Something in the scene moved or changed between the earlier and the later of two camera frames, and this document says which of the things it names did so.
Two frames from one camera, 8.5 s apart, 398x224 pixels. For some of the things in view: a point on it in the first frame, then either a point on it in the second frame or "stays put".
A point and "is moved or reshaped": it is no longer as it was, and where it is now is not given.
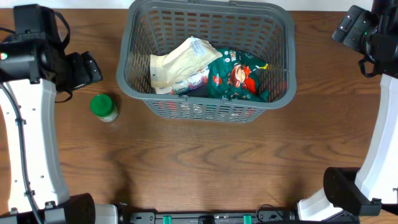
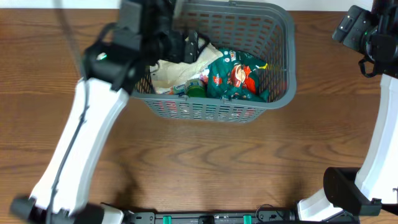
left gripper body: [80, 72] to [173, 50]
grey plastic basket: [266, 30] stays put
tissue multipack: [195, 85] to [176, 84]
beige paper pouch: [170, 67] stays put
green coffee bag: [239, 76] stays put
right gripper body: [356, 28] stays put
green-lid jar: [103, 107] is moved or reshaped
